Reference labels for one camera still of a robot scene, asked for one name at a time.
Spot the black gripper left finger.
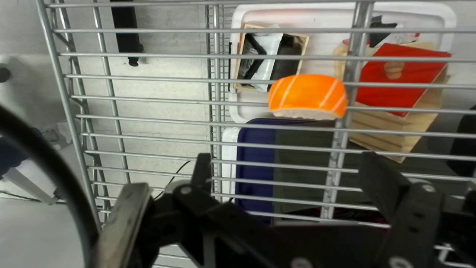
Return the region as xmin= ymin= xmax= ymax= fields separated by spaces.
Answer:
xmin=170 ymin=153 xmax=272 ymax=268

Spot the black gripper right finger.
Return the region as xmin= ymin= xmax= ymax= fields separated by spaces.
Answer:
xmin=359 ymin=151 xmax=445 ymax=268

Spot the blue and grey container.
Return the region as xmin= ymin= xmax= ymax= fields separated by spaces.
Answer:
xmin=234 ymin=117 xmax=350 ymax=221

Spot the dark rounded object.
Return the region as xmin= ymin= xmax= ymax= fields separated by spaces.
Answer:
xmin=448 ymin=106 xmax=476 ymax=179

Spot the wooden box with red lid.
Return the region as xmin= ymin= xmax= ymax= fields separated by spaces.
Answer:
xmin=330 ymin=41 xmax=454 ymax=164

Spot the wooden framed box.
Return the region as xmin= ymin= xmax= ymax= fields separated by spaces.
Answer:
xmin=232 ymin=24 xmax=313 ymax=94

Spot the white plastic tray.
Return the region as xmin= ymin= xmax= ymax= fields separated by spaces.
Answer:
xmin=225 ymin=2 xmax=458 ymax=127

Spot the silver metal bracket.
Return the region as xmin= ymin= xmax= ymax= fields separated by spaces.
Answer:
xmin=92 ymin=182 xmax=152 ymax=268

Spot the metal wire shelf rack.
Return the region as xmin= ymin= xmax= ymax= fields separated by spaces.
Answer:
xmin=34 ymin=0 xmax=476 ymax=236

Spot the black handle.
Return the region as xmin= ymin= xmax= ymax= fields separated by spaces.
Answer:
xmin=109 ymin=0 xmax=146 ymax=68

